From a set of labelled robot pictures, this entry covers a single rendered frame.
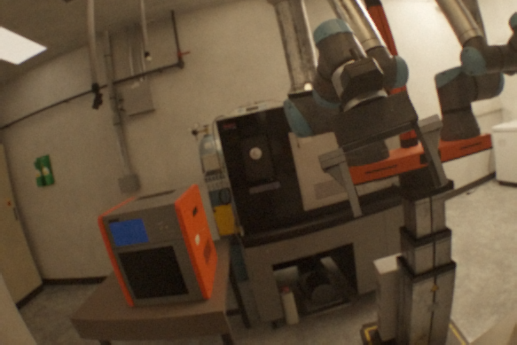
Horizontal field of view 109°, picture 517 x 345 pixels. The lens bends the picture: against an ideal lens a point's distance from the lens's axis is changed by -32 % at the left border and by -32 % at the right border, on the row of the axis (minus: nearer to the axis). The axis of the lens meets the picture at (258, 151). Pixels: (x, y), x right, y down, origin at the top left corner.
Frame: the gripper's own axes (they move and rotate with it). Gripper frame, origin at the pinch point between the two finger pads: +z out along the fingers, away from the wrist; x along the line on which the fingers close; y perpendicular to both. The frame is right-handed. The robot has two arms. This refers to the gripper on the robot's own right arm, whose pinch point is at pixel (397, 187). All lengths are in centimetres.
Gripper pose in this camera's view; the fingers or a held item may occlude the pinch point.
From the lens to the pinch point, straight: 41.0
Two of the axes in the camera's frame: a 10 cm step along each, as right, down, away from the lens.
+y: 3.6, 2.8, 8.9
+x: -9.1, 3.2, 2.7
